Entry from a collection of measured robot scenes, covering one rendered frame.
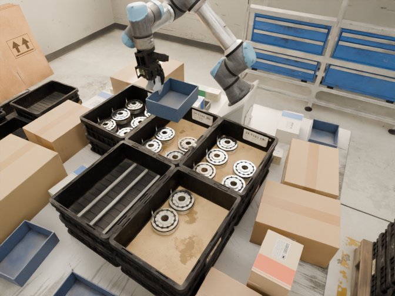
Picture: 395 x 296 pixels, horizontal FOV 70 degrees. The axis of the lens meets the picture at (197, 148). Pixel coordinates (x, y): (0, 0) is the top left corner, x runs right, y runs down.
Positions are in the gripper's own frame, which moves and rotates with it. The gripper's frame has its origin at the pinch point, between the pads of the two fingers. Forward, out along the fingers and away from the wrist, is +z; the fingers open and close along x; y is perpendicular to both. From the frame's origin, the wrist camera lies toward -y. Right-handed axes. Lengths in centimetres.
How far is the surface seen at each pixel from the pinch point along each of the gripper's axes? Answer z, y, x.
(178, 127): 28.8, -12.6, -2.7
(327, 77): 80, -196, 51
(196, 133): 30.3, -12.5, 8.0
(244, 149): 34, -14, 34
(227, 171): 33.7, 3.7, 33.1
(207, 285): 33, 54, 48
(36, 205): 32, 56, -35
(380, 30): 33, -195, 84
